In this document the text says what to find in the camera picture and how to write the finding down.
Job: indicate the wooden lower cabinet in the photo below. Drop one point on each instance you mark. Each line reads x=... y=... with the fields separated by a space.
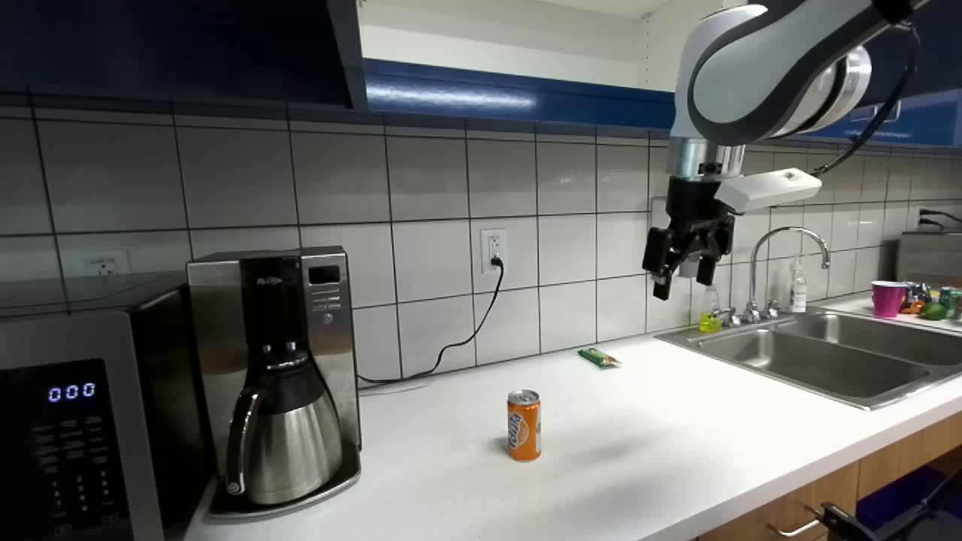
x=932 y=446

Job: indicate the yellow dish soap bottle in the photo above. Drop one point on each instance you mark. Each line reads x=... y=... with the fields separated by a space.
x=709 y=320

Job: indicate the orange soda can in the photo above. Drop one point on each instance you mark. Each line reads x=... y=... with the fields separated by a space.
x=525 y=425

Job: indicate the pink plastic cup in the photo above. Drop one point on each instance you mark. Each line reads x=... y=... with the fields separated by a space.
x=889 y=298

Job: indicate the steel coffee carafe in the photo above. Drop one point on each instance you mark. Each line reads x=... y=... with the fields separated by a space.
x=283 y=440

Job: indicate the white wall outlet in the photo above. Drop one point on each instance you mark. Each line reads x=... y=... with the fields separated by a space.
x=495 y=244
x=105 y=265

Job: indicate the stainless steel sink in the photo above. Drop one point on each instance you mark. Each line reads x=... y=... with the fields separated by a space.
x=849 y=358

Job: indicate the black steel coffee maker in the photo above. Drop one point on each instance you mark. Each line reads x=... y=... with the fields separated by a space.
x=254 y=308

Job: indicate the blue cabinet door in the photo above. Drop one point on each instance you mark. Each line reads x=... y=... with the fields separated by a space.
x=304 y=53

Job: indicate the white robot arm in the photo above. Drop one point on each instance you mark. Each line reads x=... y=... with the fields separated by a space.
x=752 y=72

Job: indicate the chrome gooseneck faucet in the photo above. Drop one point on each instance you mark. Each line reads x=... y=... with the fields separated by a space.
x=771 y=270

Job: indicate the blue upper cabinet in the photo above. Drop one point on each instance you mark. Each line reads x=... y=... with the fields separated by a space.
x=630 y=44

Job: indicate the green snack packet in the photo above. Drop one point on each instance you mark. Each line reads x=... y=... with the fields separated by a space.
x=599 y=358

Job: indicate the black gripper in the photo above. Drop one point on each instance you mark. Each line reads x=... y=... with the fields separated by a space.
x=698 y=228

